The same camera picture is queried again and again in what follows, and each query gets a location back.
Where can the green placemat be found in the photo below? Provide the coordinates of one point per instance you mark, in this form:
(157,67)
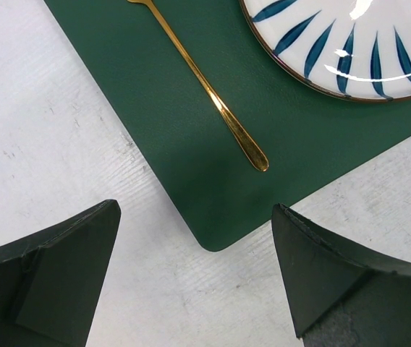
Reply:
(310,139)

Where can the gold fork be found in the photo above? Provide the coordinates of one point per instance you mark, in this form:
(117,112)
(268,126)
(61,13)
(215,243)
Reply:
(248,145)

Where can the white plate with black stripes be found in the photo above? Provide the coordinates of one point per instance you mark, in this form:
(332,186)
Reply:
(357,50)

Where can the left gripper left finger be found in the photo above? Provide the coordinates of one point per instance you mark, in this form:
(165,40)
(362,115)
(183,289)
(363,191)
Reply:
(50,281)

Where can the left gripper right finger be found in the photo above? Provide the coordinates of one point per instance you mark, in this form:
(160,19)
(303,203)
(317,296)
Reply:
(339,292)

